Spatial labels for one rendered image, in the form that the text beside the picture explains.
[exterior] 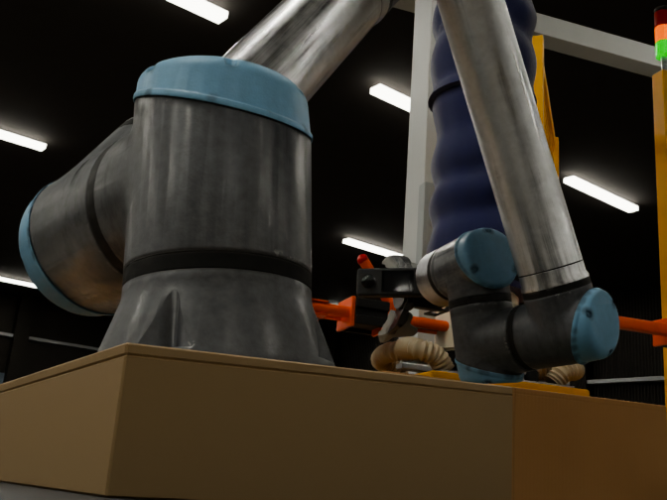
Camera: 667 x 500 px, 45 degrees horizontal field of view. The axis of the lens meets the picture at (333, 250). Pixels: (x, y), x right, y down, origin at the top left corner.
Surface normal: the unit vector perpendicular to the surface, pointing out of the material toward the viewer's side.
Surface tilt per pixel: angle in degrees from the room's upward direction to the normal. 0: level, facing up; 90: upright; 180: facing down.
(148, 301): 71
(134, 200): 93
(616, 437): 90
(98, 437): 90
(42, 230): 102
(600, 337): 91
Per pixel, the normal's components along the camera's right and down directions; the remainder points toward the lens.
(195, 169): -0.15, -0.29
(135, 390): 0.63, -0.17
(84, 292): -0.27, 0.81
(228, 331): 0.20, -0.59
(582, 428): 0.35, -0.24
